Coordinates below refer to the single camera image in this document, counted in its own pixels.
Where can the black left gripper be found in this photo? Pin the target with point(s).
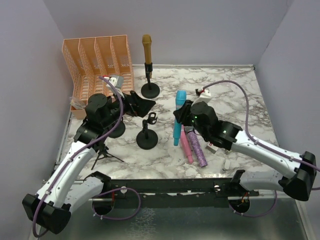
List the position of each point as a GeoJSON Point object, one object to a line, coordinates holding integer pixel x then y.
{"type": "Point", "coordinates": [130, 104]}

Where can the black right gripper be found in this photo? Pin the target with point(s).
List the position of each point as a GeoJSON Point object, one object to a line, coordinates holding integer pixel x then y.
{"type": "Point", "coordinates": [186, 110]}

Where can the black mic stand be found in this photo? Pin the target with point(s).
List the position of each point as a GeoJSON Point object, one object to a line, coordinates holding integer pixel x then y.
{"type": "Point", "coordinates": [147, 138]}
{"type": "Point", "coordinates": [149, 90]}
{"type": "Point", "coordinates": [119, 131]}

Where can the blue microphone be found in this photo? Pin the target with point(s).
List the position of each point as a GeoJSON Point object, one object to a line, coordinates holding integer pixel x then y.
{"type": "Point", "coordinates": [180, 98]}

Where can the gold microphone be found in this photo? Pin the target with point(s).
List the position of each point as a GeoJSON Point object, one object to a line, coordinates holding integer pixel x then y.
{"type": "Point", "coordinates": [147, 43]}

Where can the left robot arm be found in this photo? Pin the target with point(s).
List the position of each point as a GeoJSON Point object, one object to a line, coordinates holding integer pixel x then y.
{"type": "Point", "coordinates": [52, 206]}

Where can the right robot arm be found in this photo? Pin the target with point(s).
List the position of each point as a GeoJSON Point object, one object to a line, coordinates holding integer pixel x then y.
{"type": "Point", "coordinates": [292, 173]}

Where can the black mini tripod stand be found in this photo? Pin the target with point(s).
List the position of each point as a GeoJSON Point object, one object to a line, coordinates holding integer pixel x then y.
{"type": "Point", "coordinates": [103, 153]}

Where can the pink microphone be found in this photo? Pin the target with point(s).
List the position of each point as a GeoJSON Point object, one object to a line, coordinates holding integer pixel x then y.
{"type": "Point", "coordinates": [185, 145]}

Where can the white red small box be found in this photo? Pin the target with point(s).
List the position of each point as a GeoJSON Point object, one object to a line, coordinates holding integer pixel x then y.
{"type": "Point", "coordinates": [210, 147]}

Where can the purple glitter microphone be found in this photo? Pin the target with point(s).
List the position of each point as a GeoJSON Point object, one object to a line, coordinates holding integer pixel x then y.
{"type": "Point", "coordinates": [197, 149]}

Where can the clear plastic bag of parts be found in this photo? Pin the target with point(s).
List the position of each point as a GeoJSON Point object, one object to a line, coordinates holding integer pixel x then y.
{"type": "Point", "coordinates": [77, 103]}

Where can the orange plastic file organizer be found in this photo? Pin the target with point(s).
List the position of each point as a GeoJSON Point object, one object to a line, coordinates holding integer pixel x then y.
{"type": "Point", "coordinates": [90, 57]}

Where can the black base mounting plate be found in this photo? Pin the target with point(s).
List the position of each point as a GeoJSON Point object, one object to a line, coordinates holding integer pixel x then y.
{"type": "Point", "coordinates": [178, 193]}

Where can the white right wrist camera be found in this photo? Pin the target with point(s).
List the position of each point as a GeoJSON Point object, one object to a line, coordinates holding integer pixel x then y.
{"type": "Point", "coordinates": [203, 95]}

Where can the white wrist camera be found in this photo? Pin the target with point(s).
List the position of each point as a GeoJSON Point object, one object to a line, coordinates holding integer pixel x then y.
{"type": "Point", "coordinates": [203, 95]}
{"type": "Point", "coordinates": [115, 83]}

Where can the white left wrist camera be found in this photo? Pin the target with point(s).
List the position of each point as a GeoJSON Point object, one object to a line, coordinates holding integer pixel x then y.
{"type": "Point", "coordinates": [115, 83]}

